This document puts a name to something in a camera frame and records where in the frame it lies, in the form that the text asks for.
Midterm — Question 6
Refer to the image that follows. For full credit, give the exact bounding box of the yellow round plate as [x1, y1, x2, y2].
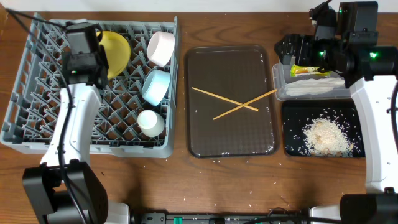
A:
[96, 31, 131, 80]

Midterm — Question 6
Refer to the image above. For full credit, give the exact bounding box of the yellow green snack wrapper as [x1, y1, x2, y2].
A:
[290, 65, 331, 77]

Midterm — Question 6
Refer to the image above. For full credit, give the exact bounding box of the dark brown serving tray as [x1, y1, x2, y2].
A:
[184, 45, 280, 158]

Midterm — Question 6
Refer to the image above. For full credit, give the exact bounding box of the white napkin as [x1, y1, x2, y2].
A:
[286, 77, 345, 96]

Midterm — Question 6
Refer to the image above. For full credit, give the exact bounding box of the grey plastic dishwasher rack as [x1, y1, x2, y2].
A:
[1, 14, 180, 158]

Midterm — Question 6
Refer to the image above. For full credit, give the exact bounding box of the black waste tray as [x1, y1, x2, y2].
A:
[281, 100, 366, 158]

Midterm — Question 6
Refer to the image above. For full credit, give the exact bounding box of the wooden chopstick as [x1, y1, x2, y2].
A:
[191, 87, 259, 111]
[212, 88, 278, 121]

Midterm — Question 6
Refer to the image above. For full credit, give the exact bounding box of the white paper cup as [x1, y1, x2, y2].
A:
[137, 110, 165, 138]

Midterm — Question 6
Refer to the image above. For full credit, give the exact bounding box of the light blue bowl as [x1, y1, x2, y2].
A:
[142, 70, 171, 106]

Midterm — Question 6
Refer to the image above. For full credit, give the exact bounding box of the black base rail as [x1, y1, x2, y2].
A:
[131, 212, 311, 224]

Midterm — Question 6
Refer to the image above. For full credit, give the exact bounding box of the pink white bowl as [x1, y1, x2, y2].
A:
[147, 31, 175, 67]

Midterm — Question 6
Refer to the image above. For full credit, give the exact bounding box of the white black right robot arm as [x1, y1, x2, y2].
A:
[274, 1, 397, 223]

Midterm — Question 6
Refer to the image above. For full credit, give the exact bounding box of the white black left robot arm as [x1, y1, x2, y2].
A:
[22, 21, 131, 223]

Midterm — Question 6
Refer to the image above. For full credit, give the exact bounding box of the clear plastic waste bin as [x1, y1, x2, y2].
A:
[272, 62, 350, 101]

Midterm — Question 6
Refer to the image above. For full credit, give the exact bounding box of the pile of rice waste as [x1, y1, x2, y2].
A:
[284, 107, 364, 157]

